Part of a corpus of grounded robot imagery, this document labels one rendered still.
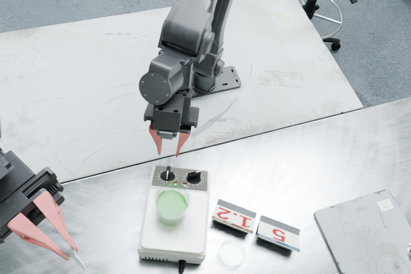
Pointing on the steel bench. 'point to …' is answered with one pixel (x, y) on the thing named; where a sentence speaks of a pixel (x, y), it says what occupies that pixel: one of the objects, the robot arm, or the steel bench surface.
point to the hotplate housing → (174, 252)
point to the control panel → (180, 174)
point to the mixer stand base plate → (367, 235)
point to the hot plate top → (161, 243)
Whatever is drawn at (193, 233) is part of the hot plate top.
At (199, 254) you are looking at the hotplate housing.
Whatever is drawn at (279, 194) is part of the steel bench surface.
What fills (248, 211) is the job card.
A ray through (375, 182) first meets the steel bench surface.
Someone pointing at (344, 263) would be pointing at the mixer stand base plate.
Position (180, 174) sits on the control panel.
